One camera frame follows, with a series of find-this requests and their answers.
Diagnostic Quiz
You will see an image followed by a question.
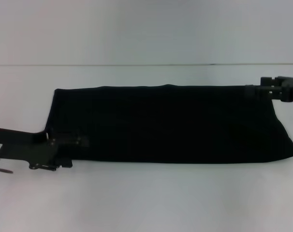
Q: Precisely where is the black t-shirt with FREE print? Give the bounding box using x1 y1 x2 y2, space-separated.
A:
46 84 293 164

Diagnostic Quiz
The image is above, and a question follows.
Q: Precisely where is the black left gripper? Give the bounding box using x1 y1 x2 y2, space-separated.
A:
0 128 89 172

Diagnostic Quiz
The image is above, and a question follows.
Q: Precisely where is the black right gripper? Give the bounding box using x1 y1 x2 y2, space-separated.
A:
244 75 293 104

